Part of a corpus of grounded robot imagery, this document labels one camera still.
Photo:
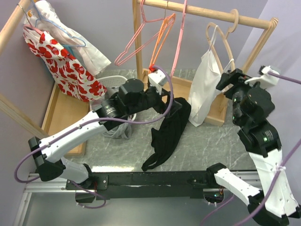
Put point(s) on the red floral white garment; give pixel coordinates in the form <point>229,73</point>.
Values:
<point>69,74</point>

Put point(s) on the thin pink wire hanger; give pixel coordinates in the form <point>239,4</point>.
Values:
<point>141,40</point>

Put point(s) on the white pale pink garment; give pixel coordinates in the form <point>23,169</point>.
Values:
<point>45,18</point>

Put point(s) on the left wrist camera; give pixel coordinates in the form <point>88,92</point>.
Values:
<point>157,78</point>

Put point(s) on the wooden clothes rack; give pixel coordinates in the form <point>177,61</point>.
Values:
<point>25,82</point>
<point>216,115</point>

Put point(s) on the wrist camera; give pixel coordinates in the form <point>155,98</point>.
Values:
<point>265,79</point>
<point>157,78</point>

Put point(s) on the grey tank top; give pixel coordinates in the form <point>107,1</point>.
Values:
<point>121,131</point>

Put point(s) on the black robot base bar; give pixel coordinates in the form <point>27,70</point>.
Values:
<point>114,185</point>

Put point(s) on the right wooden clothes rack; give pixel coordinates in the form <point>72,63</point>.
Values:
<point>216,115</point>

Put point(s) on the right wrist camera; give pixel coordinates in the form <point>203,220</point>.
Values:
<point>265,79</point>

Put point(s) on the white plastic laundry basket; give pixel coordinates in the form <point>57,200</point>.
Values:
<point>113,80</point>

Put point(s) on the orange plastic hanger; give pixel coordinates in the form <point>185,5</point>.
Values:
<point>163,33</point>

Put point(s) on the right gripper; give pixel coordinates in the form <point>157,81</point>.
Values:
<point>236,77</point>

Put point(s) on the white sheer tank top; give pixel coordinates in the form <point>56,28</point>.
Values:
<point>203,88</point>

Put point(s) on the pink plastic hanger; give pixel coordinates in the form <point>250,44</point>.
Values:
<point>179,39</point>

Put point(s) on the beige wooden hanger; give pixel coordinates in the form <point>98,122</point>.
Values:
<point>224,37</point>

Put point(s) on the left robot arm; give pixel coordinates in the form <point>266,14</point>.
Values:
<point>131,98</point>

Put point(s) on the black tank top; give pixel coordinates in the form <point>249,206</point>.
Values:
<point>167,137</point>

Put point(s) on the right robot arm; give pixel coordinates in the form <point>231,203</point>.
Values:
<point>272,204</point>

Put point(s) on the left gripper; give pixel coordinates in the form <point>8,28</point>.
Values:
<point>162,107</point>

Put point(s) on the left wooden clothes rack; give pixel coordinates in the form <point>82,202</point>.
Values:
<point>25,82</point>

